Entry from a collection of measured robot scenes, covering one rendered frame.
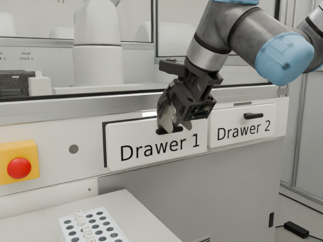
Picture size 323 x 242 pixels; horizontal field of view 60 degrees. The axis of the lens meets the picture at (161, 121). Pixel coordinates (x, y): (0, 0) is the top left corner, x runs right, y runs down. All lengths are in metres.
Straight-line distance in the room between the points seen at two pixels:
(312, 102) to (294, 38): 1.99
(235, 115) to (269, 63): 0.46
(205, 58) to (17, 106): 0.38
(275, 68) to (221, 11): 0.13
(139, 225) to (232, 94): 0.50
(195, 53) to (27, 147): 0.36
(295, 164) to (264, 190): 1.46
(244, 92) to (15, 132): 0.65
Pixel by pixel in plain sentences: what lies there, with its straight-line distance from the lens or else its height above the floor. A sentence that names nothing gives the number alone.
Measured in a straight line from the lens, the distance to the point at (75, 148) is 0.66.
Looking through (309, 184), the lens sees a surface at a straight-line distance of 2.55.
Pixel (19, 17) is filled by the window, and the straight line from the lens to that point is 0.64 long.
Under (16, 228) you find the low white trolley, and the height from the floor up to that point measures 0.76.
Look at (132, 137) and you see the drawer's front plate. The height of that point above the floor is 0.89.
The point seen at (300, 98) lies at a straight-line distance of 2.46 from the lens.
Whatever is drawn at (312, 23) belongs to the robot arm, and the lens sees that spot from 0.56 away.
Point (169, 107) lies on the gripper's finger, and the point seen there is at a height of 0.97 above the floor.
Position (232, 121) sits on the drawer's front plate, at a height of 0.89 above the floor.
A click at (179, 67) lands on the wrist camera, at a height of 1.06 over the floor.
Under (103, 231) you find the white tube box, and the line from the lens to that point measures 0.50.
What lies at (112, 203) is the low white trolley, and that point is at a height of 0.76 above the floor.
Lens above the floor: 1.07
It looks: 12 degrees down
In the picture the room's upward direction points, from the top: straight up
